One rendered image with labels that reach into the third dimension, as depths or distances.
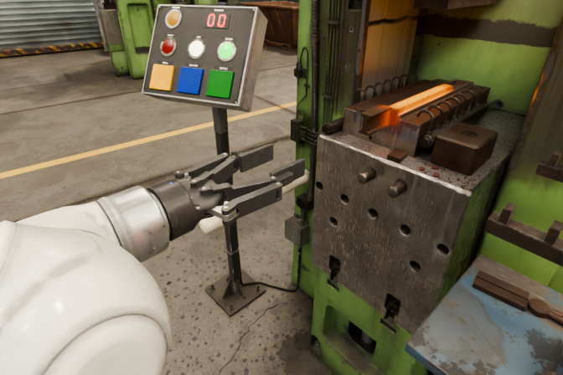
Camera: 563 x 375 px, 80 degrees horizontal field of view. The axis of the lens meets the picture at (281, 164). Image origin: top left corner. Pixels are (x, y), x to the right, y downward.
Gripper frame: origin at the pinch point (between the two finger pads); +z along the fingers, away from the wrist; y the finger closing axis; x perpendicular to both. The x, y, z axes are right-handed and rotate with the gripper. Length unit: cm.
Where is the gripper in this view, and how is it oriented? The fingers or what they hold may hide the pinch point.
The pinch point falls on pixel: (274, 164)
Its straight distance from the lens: 55.5
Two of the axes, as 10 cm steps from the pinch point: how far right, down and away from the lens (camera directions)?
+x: 0.0, -8.8, -4.8
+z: 7.3, -3.2, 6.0
